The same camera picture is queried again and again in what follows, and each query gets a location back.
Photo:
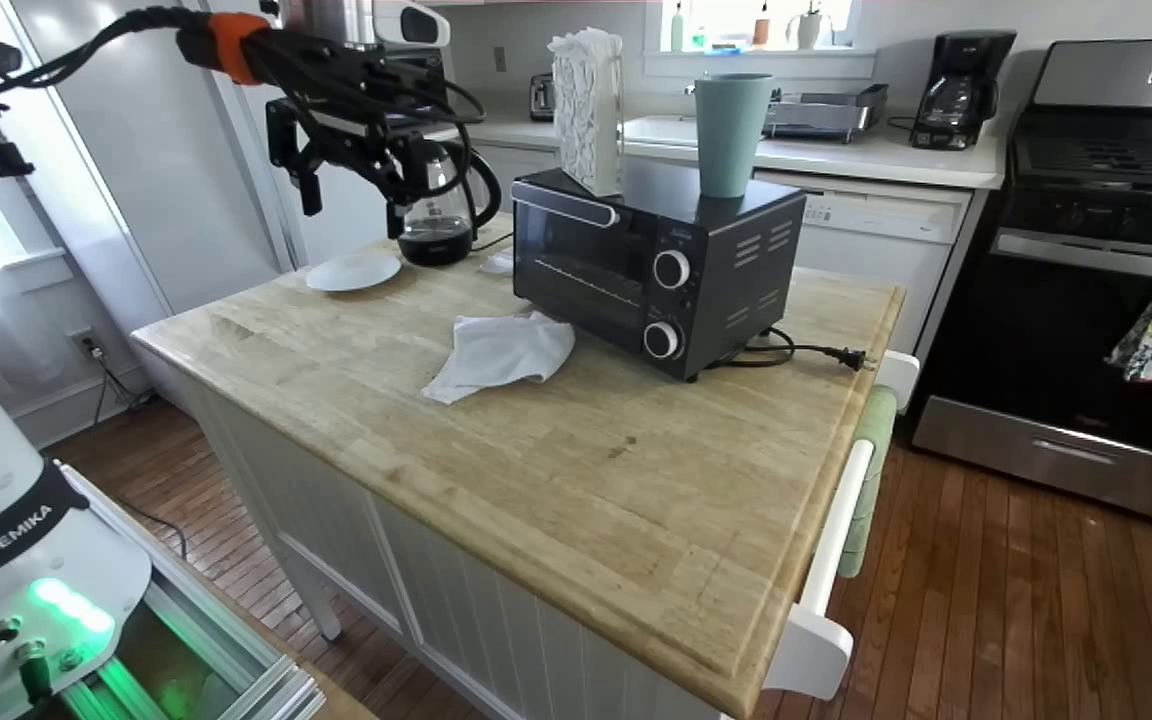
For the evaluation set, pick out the black coffee maker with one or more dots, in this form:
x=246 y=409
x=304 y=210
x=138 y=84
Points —
x=958 y=94

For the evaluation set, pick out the orange soap bottle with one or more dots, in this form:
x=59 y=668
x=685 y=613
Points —
x=760 y=27

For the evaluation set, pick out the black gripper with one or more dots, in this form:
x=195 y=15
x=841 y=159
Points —
x=380 y=100

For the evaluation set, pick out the black toaster oven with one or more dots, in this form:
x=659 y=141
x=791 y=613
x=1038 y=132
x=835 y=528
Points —
x=720 y=264

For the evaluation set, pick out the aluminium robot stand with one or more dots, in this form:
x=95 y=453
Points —
x=201 y=655

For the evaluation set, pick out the kitchen window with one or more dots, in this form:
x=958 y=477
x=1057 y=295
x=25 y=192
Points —
x=738 y=18

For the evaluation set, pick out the grey dish rack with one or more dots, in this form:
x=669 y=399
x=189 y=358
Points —
x=823 y=112

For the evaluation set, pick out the white wooden-top kitchen island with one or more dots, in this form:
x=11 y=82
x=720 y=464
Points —
x=468 y=587

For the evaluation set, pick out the glass kettle with black lid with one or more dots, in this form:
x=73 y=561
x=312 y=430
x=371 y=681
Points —
x=442 y=233

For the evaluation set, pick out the white-ringed oven knob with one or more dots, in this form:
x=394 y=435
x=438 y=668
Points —
x=661 y=342
x=669 y=269

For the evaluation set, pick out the pale bottle on sill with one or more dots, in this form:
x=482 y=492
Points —
x=811 y=27

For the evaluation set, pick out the stainless steel gas stove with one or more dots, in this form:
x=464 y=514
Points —
x=1071 y=334

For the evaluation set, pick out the green soap bottle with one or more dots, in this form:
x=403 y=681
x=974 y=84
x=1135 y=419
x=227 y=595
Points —
x=676 y=27

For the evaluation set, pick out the large white cloth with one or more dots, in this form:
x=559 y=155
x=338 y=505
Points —
x=497 y=352

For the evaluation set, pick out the white dishwasher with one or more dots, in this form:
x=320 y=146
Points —
x=869 y=245

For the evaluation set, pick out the white exterior door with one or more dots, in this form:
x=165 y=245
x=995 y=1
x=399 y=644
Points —
x=161 y=175

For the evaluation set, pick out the green hanging towel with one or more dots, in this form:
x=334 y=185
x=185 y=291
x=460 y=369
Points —
x=869 y=483

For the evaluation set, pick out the teal plastic cup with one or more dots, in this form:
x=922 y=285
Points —
x=732 y=132

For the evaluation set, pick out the white round plate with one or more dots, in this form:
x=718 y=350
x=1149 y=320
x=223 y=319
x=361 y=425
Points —
x=353 y=273

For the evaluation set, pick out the white towel rail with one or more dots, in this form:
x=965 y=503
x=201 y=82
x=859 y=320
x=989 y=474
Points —
x=823 y=624

